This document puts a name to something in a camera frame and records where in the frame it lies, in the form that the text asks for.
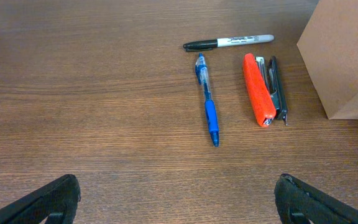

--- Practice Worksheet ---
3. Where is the black sharpie marker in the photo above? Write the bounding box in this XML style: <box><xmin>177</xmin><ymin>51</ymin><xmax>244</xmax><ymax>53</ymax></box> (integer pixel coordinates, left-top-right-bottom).
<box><xmin>183</xmin><ymin>34</ymin><xmax>275</xmax><ymax>52</ymax></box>

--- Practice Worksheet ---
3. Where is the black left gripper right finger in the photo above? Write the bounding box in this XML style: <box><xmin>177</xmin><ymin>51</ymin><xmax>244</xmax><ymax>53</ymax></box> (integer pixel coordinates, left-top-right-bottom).
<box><xmin>274</xmin><ymin>174</ymin><xmax>358</xmax><ymax>224</ymax></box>

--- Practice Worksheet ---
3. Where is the brown cardboard box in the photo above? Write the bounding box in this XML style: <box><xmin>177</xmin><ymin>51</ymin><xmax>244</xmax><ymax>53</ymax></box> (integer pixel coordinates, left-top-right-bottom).
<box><xmin>297</xmin><ymin>0</ymin><xmax>358</xmax><ymax>119</ymax></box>

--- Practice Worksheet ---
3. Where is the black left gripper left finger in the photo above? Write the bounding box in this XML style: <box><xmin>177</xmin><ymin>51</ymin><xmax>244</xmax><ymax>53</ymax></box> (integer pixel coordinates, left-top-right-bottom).
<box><xmin>0</xmin><ymin>174</ymin><xmax>81</xmax><ymax>224</ymax></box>

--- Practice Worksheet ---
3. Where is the orange black stapler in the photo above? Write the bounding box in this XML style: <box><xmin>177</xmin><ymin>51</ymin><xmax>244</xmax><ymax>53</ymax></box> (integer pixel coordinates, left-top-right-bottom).
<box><xmin>242</xmin><ymin>54</ymin><xmax>288</xmax><ymax>127</ymax></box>

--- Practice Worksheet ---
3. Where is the blue ballpoint pen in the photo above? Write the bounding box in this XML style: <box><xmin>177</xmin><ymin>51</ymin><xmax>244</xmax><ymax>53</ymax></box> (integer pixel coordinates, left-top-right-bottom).
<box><xmin>195</xmin><ymin>53</ymin><xmax>219</xmax><ymax>147</ymax></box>

